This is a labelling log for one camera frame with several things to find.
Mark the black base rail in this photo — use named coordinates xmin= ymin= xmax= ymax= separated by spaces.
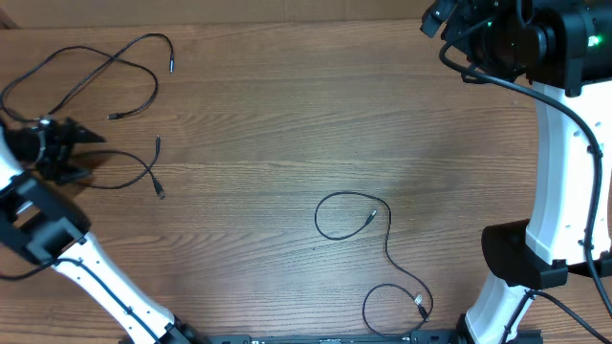
xmin=159 ymin=330 xmax=470 ymax=344

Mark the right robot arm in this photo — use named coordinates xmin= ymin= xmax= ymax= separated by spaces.
xmin=421 ymin=0 xmax=611 ymax=343

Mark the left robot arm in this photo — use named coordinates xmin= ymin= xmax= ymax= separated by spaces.
xmin=1 ymin=118 xmax=204 ymax=344

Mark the black usb cable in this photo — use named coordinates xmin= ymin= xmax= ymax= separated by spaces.
xmin=0 ymin=32 xmax=176 ymax=125
xmin=314 ymin=191 xmax=435 ymax=338
xmin=71 ymin=135 xmax=166 ymax=201

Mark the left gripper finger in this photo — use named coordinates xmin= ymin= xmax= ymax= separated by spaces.
xmin=54 ymin=164 xmax=92 ymax=185
xmin=66 ymin=118 xmax=106 ymax=143

